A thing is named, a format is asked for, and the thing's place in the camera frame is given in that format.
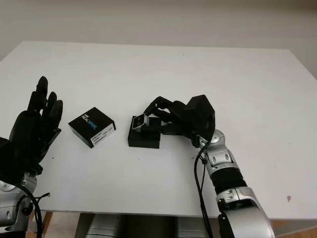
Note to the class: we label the black camera box base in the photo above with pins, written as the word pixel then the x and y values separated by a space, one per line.
pixel 143 140

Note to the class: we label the small silver depth camera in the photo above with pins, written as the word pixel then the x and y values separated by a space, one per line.
pixel 138 121

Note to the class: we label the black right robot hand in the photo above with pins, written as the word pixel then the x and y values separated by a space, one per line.
pixel 177 114

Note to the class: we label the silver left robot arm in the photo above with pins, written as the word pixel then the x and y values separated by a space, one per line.
pixel 11 205

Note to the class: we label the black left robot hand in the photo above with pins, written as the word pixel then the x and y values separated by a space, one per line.
pixel 28 131

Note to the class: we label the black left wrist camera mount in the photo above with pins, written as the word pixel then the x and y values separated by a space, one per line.
pixel 5 158

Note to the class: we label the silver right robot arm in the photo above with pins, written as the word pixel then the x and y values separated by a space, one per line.
pixel 227 178

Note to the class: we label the silver and black robot torso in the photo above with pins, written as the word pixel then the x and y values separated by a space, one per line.
pixel 148 226

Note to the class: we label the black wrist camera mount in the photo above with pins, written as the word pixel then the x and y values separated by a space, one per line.
pixel 201 116
pixel 5 158

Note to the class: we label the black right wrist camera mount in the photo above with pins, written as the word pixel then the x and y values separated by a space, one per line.
pixel 201 116

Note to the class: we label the black RealSense box lid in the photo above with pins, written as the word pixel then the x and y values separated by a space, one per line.
pixel 90 125

